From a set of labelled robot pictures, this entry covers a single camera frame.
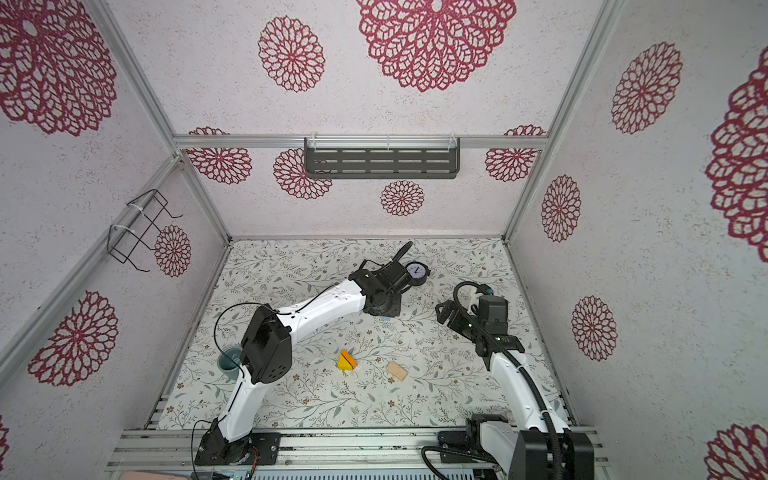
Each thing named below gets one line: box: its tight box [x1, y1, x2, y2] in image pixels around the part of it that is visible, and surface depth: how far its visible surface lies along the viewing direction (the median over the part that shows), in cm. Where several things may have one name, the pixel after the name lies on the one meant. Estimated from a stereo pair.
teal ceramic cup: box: [217, 348, 242, 381], surface depth 85 cm
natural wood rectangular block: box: [387, 361, 408, 381], surface depth 88 cm
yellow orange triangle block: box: [337, 350, 357, 370], surface depth 88 cm
